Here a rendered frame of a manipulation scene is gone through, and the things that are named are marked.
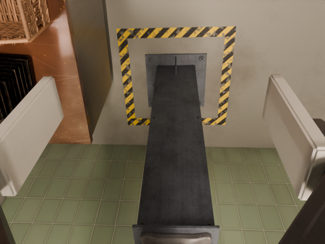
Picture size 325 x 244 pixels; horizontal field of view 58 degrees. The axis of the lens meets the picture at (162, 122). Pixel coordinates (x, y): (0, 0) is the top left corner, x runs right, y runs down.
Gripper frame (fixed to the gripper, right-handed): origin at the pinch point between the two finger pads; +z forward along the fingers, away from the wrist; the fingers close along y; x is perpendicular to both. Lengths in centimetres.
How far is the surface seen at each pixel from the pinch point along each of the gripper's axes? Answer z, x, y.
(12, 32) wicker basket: 62, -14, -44
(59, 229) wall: 69, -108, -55
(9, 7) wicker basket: 71, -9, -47
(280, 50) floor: 132, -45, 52
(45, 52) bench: 72, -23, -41
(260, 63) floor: 132, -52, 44
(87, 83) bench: 82, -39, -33
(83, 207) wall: 83, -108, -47
